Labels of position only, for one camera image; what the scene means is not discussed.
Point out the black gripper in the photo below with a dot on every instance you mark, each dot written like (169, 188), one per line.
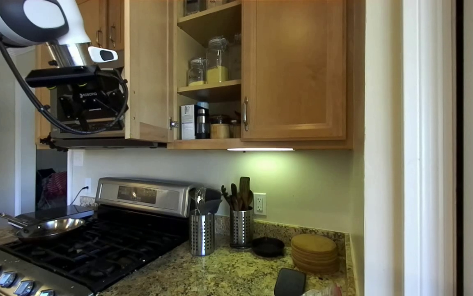
(91, 108)

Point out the narrow wooden cabinet door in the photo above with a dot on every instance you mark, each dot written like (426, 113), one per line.
(42, 124)

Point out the small wooden cabinet door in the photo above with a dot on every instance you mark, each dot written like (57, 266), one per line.
(116, 25)
(96, 19)

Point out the under-cabinet light strip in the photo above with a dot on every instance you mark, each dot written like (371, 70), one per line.
(261, 149)

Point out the wide wooden cabinet door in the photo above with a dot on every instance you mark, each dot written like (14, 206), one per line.
(295, 71)

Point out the white carton box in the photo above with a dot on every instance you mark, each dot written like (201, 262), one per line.
(188, 122)

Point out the small glass jar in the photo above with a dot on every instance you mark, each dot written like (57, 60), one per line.
(196, 75)

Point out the black cylindrical container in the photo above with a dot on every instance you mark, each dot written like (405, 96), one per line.
(203, 121)

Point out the steel frying pan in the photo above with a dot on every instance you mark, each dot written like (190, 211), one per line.
(57, 226)

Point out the glass jar with yellow contents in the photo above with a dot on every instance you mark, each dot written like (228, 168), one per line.
(218, 71)

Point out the short tan jar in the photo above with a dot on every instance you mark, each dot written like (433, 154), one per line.
(221, 131)

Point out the stainless steel gas stove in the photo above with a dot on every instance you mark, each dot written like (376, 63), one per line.
(139, 231)

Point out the silver ladle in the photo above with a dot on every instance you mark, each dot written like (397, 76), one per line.
(198, 198)

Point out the small dark spice jar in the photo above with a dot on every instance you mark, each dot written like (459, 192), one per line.
(236, 127)

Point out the black cooking spoon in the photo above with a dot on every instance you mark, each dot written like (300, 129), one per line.
(213, 201)

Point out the black kitchen utensil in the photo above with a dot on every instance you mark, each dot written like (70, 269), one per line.
(228, 196)

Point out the perforated steel utensil holder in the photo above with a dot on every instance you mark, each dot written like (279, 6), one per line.
(203, 236)
(242, 229)

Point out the wooden spatula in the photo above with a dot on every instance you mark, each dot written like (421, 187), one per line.
(246, 192)

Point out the small black dish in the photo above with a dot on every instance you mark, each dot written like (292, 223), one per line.
(269, 247)

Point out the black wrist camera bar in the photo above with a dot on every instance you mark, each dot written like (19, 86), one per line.
(57, 76)

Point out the white wall outlet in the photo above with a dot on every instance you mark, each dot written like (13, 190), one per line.
(261, 205)

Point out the wooden wall cabinet frame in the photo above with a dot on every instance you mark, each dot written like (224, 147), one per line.
(357, 76)

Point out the white door frame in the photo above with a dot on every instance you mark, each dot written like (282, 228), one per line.
(428, 165)

